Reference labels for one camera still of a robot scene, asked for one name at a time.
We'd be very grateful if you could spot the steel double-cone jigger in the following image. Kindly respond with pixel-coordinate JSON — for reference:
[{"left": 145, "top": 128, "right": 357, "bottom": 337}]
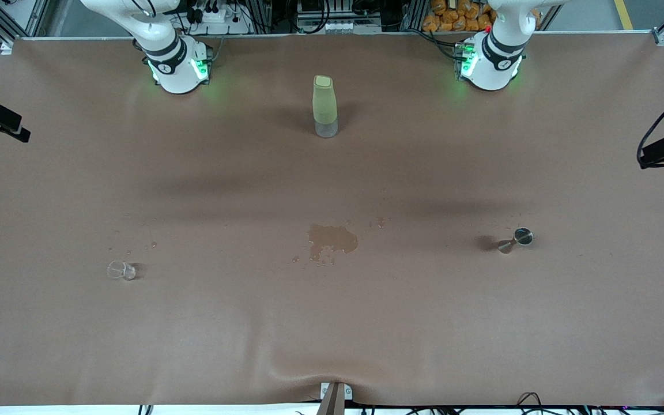
[{"left": 497, "top": 228, "right": 534, "bottom": 254}]

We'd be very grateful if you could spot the small clear glass cup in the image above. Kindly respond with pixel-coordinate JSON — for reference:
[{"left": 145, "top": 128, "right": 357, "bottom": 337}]
[{"left": 107, "top": 260, "right": 137, "bottom": 282}]

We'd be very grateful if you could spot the white power strip with plugs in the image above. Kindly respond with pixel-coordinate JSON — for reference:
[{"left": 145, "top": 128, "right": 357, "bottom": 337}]
[{"left": 188, "top": 0, "right": 249, "bottom": 35}]

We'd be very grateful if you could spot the orange snack bag pile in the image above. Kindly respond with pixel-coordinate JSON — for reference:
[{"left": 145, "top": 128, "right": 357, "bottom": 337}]
[{"left": 422, "top": 0, "right": 494, "bottom": 33}]

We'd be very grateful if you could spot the green bottle with clear base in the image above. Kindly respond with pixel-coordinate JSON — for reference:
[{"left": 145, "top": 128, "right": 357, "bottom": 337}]
[{"left": 312, "top": 75, "right": 338, "bottom": 138}]

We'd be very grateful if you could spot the brown table mat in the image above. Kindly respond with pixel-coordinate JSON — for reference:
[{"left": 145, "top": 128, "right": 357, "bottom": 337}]
[{"left": 0, "top": 32, "right": 664, "bottom": 407}]

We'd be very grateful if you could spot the dark liquid spill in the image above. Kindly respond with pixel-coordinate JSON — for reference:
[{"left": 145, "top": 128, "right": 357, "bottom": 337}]
[{"left": 308, "top": 224, "right": 360, "bottom": 263}]

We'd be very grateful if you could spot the grey electronics box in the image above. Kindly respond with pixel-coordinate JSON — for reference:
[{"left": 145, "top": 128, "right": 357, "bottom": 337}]
[{"left": 296, "top": 0, "right": 383, "bottom": 34}]

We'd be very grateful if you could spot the metal table edge clamp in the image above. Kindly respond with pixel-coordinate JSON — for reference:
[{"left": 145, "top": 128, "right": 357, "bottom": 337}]
[{"left": 319, "top": 382, "right": 354, "bottom": 415}]

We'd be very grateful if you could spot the black cable loop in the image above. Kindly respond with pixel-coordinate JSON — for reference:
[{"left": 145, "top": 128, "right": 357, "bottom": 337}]
[{"left": 516, "top": 392, "right": 546, "bottom": 411}]

